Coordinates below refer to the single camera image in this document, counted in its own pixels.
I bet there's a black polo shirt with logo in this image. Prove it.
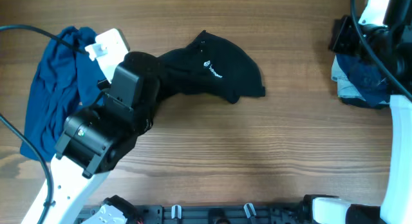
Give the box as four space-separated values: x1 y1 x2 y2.
106 30 267 173

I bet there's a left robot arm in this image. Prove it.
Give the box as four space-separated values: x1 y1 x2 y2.
23 51 164 223

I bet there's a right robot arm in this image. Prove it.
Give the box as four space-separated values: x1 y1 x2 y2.
298 0 411 223

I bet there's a black folded garment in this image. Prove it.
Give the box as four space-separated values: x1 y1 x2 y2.
334 19 390 109

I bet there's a light blue folded garment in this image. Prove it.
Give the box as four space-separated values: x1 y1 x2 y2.
331 55 390 106

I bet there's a dark navy folded garment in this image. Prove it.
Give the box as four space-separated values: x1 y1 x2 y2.
336 53 392 108

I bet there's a blue crumpled shirt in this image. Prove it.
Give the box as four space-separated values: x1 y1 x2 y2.
24 40 106 162

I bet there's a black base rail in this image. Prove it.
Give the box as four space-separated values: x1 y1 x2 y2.
74 196 314 224

